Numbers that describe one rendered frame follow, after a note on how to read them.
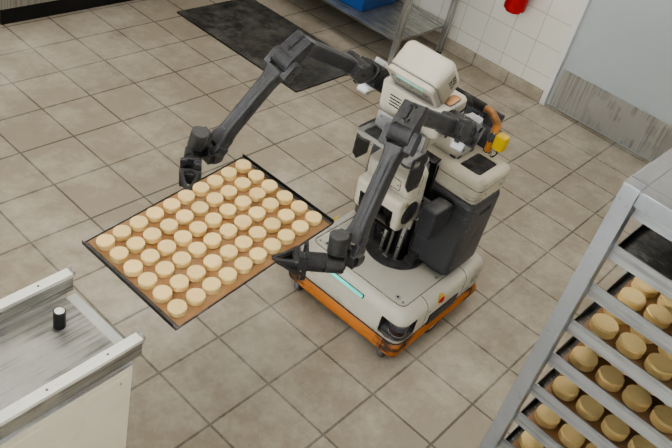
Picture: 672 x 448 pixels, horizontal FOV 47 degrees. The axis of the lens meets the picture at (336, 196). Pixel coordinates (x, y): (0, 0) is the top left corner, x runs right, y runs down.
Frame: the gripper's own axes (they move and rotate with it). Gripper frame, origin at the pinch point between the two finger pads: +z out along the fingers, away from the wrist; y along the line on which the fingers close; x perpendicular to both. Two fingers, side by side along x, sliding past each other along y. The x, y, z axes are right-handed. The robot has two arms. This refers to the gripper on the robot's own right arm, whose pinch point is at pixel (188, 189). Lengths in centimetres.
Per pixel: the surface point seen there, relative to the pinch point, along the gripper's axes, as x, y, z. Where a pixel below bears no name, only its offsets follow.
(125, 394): -10, -18, 61
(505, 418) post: 70, 28, 96
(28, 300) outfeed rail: -36, -2, 45
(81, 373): -19, -1, 68
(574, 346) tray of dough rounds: 81, 43, 89
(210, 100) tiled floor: -3, -107, -208
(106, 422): -15, -25, 65
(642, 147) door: 284, -123, -219
